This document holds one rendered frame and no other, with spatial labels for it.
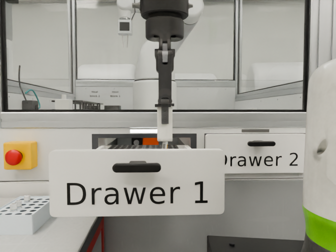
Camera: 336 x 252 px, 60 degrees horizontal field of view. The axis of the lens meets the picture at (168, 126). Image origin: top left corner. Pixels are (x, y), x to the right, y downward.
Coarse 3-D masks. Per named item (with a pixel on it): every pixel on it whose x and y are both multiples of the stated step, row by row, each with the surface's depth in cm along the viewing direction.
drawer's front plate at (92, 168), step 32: (64, 160) 47; (96, 160) 48; (128, 160) 48; (160, 160) 48; (192, 160) 48; (224, 160) 49; (64, 192) 48; (96, 192) 48; (128, 192) 48; (160, 192) 48; (192, 192) 49
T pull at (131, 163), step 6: (132, 162) 46; (138, 162) 46; (144, 162) 46; (156, 162) 45; (114, 168) 44; (120, 168) 44; (126, 168) 44; (132, 168) 44; (138, 168) 44; (144, 168) 44; (150, 168) 44; (156, 168) 45
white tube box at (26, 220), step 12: (24, 204) 62; (36, 204) 61; (48, 204) 62; (0, 216) 54; (12, 216) 54; (24, 216) 54; (36, 216) 56; (48, 216) 62; (0, 228) 55; (12, 228) 55; (24, 228) 55; (36, 228) 56
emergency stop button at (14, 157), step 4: (8, 152) 73; (12, 152) 73; (16, 152) 73; (8, 156) 73; (12, 156) 73; (16, 156) 73; (20, 156) 74; (8, 160) 73; (12, 160) 73; (16, 160) 73; (20, 160) 74; (12, 164) 73
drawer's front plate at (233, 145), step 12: (216, 144) 81; (228, 144) 81; (240, 144) 81; (276, 144) 82; (288, 144) 82; (300, 144) 82; (228, 156) 81; (252, 156) 81; (264, 156) 82; (288, 156) 82; (300, 156) 82; (228, 168) 81; (240, 168) 81; (252, 168) 82; (264, 168) 82; (276, 168) 82; (288, 168) 82; (300, 168) 82
